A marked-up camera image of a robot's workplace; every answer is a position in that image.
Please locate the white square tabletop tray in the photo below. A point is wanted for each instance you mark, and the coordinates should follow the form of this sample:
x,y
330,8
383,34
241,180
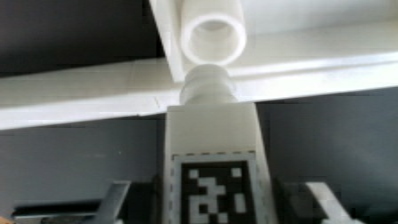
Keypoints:
x,y
269,36

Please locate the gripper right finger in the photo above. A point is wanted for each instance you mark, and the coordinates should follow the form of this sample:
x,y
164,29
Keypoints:
x,y
310,205

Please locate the white front fence bar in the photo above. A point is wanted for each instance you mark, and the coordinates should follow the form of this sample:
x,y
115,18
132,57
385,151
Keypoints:
x,y
129,89

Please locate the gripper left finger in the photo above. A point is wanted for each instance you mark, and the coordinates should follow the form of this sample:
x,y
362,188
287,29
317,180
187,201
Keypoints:
x,y
129,204

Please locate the white table leg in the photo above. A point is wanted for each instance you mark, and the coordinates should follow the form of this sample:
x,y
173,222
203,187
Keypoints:
x,y
218,186

